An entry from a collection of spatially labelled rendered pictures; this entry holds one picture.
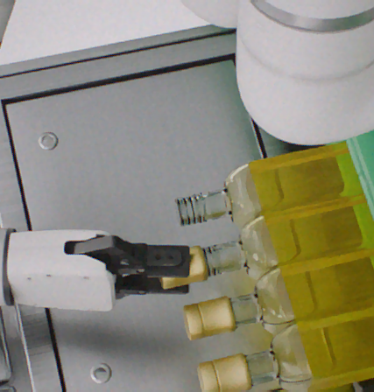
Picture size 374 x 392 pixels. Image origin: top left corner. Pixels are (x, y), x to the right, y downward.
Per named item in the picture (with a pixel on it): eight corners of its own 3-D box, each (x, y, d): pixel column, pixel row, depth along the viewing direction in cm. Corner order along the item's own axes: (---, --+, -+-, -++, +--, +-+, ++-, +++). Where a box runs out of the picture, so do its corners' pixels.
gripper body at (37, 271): (2, 321, 116) (116, 323, 116) (-11, 283, 107) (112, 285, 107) (8, 252, 119) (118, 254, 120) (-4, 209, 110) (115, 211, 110)
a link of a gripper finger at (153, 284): (121, 302, 117) (187, 304, 117) (120, 290, 114) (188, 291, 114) (122, 273, 119) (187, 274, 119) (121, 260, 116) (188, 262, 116)
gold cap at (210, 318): (224, 303, 114) (180, 313, 113) (227, 290, 111) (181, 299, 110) (234, 337, 112) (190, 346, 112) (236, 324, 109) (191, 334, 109)
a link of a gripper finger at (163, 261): (118, 277, 111) (189, 278, 111) (117, 264, 108) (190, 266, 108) (120, 247, 113) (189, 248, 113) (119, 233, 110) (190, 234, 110)
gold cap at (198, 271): (198, 253, 116) (154, 262, 116) (199, 239, 113) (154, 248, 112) (207, 285, 115) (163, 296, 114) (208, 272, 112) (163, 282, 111)
